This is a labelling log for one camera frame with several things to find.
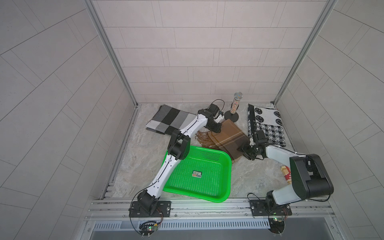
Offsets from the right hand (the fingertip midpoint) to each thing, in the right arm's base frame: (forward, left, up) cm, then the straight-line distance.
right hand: (238, 148), depth 92 cm
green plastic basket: (-14, +22, 0) cm, 26 cm away
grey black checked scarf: (+25, +46, +3) cm, 52 cm away
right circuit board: (-39, -9, -1) cm, 40 cm away
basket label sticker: (-14, +26, +1) cm, 30 cm away
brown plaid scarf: (+6, +4, +3) cm, 8 cm away
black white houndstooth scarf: (+18, -25, +4) cm, 31 cm away
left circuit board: (-37, +49, +4) cm, 61 cm away
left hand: (+16, +8, 0) cm, 18 cm away
